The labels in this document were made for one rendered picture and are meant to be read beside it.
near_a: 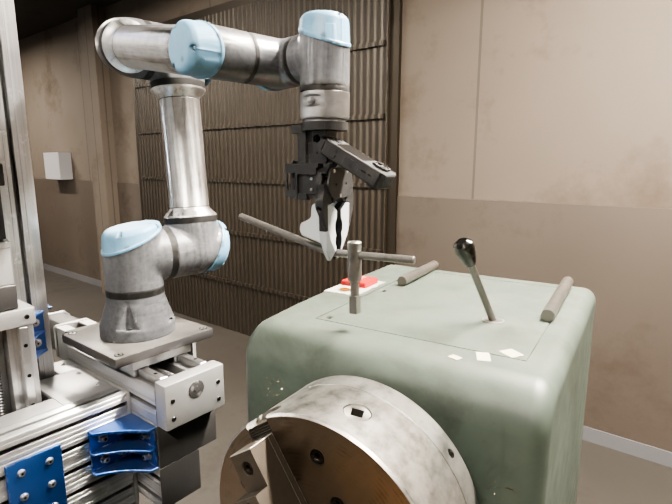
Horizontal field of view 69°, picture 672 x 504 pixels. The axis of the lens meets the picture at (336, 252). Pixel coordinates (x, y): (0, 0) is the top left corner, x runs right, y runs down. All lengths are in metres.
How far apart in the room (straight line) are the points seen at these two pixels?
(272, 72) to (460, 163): 2.37
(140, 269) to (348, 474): 0.64
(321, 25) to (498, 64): 2.36
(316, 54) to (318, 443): 0.52
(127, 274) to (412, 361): 0.61
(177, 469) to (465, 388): 0.65
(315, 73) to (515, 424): 0.54
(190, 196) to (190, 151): 0.10
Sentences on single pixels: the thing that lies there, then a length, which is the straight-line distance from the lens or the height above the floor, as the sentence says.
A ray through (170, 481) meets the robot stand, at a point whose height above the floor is 0.90.
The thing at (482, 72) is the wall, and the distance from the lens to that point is 3.09.
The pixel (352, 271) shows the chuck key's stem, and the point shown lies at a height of 1.35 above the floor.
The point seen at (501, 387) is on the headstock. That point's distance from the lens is 0.66.
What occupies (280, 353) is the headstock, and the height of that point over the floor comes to 1.22.
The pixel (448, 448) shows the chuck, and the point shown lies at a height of 1.18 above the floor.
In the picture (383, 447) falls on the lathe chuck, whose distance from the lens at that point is 0.56.
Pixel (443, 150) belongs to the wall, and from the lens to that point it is 3.14.
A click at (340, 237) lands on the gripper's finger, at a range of 0.78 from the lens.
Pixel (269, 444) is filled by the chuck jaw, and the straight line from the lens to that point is 0.62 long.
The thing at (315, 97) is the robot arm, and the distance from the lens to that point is 0.75.
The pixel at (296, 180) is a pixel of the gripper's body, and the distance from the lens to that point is 0.76.
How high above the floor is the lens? 1.52
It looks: 10 degrees down
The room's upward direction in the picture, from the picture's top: straight up
